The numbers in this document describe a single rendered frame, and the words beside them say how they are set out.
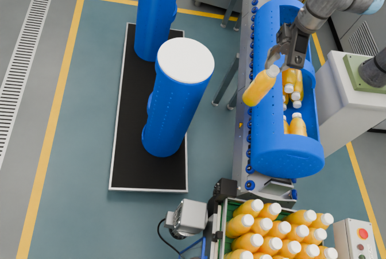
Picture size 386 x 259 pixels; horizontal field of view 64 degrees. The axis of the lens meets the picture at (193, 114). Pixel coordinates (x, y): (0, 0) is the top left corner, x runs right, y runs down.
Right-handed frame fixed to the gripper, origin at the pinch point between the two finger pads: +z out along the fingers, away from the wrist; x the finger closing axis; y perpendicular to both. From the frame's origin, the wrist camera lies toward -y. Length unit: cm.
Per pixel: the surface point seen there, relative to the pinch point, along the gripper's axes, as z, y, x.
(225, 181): 41.3, -25.5, 0.0
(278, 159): 27.3, -18.0, -16.3
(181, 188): 126, -2, -1
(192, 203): 56, -32, 9
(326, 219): 30, -37, -36
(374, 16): 73, 176, -155
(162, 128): 86, 17, 23
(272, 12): 20, 59, -14
